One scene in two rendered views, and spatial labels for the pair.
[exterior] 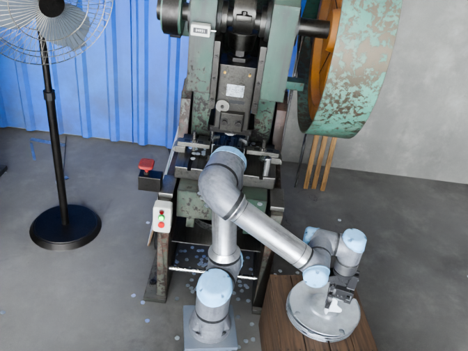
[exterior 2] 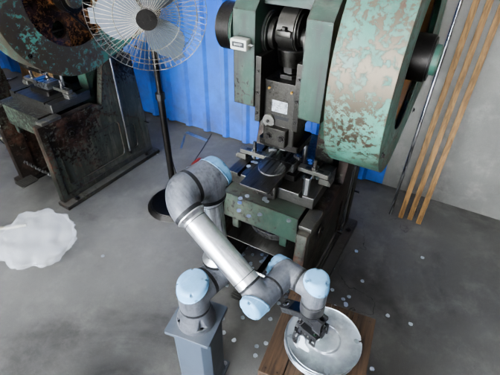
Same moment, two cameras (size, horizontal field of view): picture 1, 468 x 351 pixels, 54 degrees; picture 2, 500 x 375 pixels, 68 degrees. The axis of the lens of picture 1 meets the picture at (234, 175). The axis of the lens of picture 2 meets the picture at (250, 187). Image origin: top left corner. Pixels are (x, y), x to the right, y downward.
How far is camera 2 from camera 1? 0.72 m
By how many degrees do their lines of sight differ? 25
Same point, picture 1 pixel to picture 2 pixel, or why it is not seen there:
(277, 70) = (312, 90)
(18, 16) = (120, 28)
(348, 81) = (348, 106)
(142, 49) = not seen: hidden behind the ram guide
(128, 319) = not seen: hidden behind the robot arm
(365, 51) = (365, 71)
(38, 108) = (194, 109)
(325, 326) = (312, 359)
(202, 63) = (245, 77)
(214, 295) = (184, 293)
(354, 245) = (309, 288)
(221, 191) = (174, 198)
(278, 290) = not seen: hidden behind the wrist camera
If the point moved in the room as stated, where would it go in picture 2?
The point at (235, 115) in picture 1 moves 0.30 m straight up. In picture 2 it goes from (277, 131) to (283, 61)
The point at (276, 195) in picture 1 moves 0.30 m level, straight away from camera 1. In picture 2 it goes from (311, 216) to (342, 184)
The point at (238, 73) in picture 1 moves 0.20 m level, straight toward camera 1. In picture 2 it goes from (281, 89) to (257, 109)
